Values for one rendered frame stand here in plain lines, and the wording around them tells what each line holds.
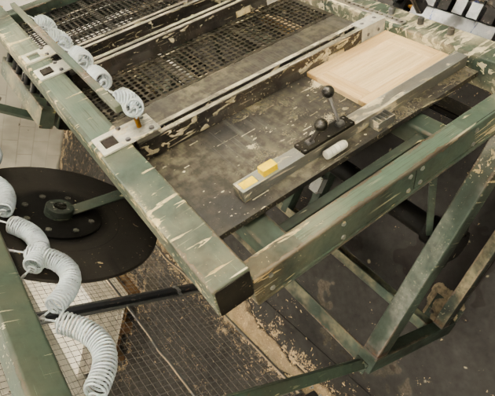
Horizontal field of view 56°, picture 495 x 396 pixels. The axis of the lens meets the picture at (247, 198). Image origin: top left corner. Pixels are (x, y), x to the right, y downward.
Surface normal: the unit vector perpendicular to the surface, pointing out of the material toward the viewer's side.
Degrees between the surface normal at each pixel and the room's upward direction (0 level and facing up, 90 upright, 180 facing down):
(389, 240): 0
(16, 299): 90
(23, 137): 90
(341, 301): 0
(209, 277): 56
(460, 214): 0
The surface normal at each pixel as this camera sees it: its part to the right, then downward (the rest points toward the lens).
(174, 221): -0.13, -0.69
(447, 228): -0.74, 0.03
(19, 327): 0.33, -0.85
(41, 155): 0.61, 0.43
